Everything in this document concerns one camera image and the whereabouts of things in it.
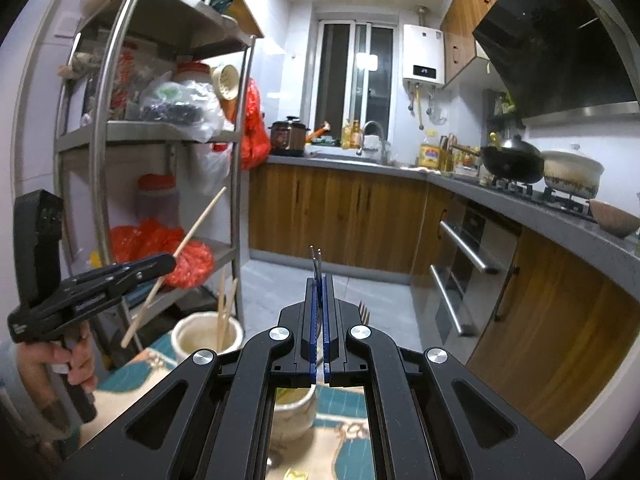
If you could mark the white water heater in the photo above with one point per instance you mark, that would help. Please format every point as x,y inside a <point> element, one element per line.
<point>424,52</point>

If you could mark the cream plastic colander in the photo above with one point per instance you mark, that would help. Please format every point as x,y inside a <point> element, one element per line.
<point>227,82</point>

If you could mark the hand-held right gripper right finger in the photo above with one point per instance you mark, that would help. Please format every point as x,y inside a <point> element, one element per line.
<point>329,330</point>

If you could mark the white casserole pot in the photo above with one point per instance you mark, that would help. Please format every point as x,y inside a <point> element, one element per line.
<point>572,172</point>

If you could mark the dark red pressure cooker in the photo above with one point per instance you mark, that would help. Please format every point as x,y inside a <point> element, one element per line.
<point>287,137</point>

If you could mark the hanging red plastic bag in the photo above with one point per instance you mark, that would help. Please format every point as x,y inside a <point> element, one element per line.
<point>252,130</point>

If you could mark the metal kitchen faucet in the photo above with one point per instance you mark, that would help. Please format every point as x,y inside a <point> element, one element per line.
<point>372,127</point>

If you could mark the wooden wall cabinet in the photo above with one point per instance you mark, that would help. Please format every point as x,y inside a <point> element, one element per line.
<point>465,25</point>

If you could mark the brown ceramic bowl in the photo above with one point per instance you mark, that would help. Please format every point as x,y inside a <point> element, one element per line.
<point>615,217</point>

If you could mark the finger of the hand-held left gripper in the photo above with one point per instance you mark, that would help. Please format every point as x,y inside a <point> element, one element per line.
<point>125,269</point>
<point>120,286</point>

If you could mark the black range hood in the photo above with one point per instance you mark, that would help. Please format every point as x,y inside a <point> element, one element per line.
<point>550,45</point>

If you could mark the printed teal and cream tablecloth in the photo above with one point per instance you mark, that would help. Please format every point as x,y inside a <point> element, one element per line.
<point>345,410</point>

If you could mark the water heater pipes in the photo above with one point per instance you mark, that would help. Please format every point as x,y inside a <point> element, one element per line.
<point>422,102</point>

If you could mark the white plastic bag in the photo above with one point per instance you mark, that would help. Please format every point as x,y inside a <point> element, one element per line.
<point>212,170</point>

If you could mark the condiment shelf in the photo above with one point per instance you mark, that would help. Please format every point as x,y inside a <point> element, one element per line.
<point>506,105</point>

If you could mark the yellow cooking oil bottle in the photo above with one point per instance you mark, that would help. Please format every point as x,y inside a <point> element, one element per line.
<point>429,155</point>

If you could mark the stainless steel built-in appliance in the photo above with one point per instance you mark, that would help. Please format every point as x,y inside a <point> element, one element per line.
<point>470,260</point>

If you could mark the black wok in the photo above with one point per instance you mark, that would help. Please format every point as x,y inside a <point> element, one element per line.
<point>515,162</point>

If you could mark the gold metal fork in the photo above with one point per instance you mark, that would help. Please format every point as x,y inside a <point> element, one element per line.
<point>365,312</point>

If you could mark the orange kitchen tool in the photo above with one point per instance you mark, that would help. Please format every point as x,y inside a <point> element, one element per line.
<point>320,131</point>

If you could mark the wooden chopstick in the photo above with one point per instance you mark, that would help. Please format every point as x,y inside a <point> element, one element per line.
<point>231,310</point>
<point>221,310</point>
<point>200,222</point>

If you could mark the amber bottle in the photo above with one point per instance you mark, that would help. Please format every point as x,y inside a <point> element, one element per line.
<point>355,135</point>
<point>346,136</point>

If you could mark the large plastic jar red lid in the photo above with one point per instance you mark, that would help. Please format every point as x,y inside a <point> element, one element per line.
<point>191,74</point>

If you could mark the clear plastic bag dark contents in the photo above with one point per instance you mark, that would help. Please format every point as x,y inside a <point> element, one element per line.
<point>175,110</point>

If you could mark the yellow plastic utensil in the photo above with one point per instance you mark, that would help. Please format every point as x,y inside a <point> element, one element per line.
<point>295,475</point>

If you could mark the stainless steel shelf rack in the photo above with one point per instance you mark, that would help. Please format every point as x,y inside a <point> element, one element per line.
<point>150,131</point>

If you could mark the white floral ceramic utensil holder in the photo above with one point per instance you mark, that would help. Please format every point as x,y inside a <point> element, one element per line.
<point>200,332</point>

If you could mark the person's left hand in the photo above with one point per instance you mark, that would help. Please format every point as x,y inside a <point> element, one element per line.
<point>82,365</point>

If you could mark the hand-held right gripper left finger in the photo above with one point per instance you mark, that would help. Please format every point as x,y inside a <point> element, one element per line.
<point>314,330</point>

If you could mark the window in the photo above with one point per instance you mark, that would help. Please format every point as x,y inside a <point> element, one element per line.
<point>357,85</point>

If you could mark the gas stove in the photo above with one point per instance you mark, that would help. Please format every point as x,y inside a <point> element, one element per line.
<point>525,191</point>

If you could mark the wooden base cabinets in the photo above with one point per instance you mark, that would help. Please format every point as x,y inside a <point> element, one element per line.
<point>340,210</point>

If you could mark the grey countertop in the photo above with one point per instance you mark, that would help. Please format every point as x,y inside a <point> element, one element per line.
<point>350,162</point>

